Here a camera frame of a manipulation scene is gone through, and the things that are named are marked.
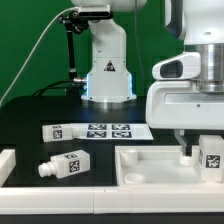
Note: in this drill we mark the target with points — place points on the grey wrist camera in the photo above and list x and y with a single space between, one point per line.
185 66

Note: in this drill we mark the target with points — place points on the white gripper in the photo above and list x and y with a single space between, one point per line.
179 105

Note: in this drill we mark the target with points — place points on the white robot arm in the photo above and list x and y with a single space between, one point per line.
199 23

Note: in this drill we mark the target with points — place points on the black camera stand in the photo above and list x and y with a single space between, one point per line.
73 25

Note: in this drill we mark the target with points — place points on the white tag sheet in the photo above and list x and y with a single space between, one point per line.
112 131

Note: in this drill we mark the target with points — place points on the white square table top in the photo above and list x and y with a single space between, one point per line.
157 165

